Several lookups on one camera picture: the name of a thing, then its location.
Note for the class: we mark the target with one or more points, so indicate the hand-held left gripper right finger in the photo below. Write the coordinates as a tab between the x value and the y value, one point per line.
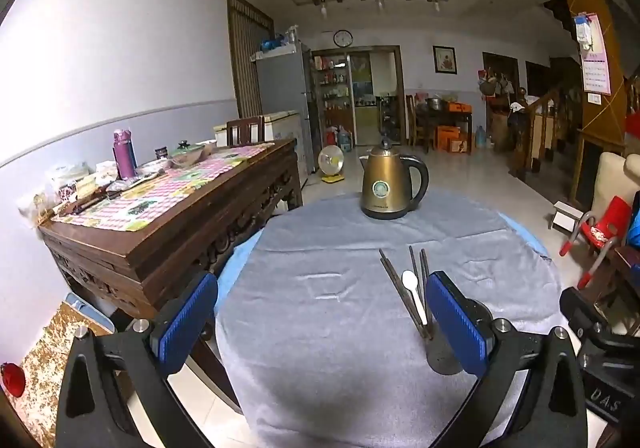
457	323

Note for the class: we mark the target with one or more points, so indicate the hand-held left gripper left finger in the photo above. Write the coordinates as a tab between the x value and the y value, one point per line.
185	323

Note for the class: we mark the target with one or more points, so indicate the metal utensil holder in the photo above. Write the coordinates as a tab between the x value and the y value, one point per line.
442	355

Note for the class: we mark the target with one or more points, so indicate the dark metal chopstick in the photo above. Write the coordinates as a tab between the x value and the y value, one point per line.
398	278
414	268
394	284
424	268

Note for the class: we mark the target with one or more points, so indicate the white plastic spoon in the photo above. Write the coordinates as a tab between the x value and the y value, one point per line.
409	279

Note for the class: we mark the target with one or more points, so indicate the dark wooden chair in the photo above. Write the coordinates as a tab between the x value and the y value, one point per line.
627	278

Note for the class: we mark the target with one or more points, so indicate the carved wooden dining table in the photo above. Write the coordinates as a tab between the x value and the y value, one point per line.
165	248

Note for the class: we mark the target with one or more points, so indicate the blue round tablecloth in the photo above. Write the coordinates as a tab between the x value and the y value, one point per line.
237	255

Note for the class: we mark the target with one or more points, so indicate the red plastic child chair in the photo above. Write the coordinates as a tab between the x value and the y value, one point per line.
607	223

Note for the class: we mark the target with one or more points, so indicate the pink checked tablecloth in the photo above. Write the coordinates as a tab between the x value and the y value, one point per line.
165	193

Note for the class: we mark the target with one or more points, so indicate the white step stool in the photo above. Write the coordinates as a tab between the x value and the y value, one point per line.
567	215

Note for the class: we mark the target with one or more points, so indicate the grey cloth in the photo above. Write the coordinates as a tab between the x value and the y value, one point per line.
325	353

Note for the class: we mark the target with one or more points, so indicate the gold electric kettle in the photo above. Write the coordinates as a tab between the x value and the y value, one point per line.
391	177

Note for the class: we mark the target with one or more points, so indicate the bowl with green glass lid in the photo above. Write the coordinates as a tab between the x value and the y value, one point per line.
186	155

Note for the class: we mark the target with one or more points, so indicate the beige armchair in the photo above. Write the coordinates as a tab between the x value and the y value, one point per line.
612	177

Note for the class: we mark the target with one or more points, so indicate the purple water bottle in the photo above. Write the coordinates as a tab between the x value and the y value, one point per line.
124	157

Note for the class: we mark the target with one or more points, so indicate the orange cardboard box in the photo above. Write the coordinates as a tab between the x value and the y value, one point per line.
447	135
460	145

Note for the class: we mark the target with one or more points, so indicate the round red object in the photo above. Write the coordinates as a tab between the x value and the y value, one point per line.
12	379

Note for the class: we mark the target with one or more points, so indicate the blue water jug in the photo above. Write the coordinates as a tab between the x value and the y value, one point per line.
345	140
479	137

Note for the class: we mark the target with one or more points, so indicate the dark wooden side table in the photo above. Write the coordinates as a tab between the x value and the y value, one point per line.
440	120

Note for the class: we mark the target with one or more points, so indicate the round fan heater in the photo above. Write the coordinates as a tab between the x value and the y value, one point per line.
331	161

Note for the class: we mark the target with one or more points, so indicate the wooden staircase railing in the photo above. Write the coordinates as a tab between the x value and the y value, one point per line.
540	127

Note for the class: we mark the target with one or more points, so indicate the flat orange box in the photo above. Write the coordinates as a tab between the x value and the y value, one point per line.
460	107

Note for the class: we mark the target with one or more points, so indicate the white chest freezer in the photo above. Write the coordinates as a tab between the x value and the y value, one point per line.
285	127

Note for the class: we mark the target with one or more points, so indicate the metal cooking pot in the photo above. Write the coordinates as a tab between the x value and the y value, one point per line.
434	103

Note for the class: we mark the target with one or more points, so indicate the red bag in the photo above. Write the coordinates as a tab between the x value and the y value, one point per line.
634	125

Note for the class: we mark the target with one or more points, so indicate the red plastic jug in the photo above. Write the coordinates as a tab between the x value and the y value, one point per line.
330	136

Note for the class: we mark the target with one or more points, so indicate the hanging bags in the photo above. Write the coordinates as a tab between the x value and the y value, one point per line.
495	85

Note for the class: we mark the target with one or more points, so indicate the grey refrigerator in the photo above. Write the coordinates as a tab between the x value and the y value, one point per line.
280	82

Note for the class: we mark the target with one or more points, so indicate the wooden shelf with bottles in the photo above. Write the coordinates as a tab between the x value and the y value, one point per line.
332	92

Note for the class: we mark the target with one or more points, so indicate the slatted wooden door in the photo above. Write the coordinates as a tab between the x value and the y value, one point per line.
247	57

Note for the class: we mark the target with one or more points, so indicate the blue items on refrigerator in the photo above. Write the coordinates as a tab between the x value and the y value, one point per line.
270	44

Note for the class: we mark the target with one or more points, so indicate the clear bottle on refrigerator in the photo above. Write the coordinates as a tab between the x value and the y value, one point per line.
292	35

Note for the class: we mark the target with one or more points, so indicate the white plastic bags on calendar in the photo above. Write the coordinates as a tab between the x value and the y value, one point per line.
583	35

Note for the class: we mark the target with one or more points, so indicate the white light switch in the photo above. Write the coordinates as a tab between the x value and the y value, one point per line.
594	98

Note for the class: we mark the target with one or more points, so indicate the framed wall picture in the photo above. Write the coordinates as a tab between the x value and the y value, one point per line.
445	59

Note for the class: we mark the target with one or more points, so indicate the pink wall calendar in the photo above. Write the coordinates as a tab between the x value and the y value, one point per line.
598	72

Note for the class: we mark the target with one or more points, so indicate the round wall clock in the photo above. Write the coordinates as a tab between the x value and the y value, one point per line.
343	38

